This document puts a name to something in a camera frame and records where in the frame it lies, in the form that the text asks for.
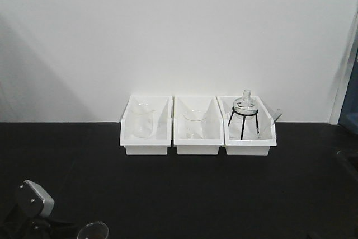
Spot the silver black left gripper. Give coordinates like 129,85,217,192
16,180,55,218

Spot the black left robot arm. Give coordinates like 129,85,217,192
1,179,78,238

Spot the clear glass beaker near edge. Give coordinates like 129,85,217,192
77,221,109,239

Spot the left white plastic bin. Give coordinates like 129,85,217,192
120,95,173,155

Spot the white plastic bin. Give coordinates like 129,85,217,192
120,95,173,155
216,96,277,156
173,96,224,155

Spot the glass beaker in left bin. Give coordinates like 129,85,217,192
131,103,154,138

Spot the glass beaker in bin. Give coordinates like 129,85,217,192
183,110,207,139
131,103,154,138

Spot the glass beaker in middle bin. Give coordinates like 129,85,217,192
183,110,207,139

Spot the middle white plastic bin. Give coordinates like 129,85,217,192
173,96,224,155

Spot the right white plastic bin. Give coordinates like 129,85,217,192
216,96,277,156

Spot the round glass flask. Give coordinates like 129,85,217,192
233,90,257,115

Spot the blue object at right edge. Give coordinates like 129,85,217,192
338,61,358,134

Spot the black wire tripod stand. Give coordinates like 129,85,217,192
228,106,260,140

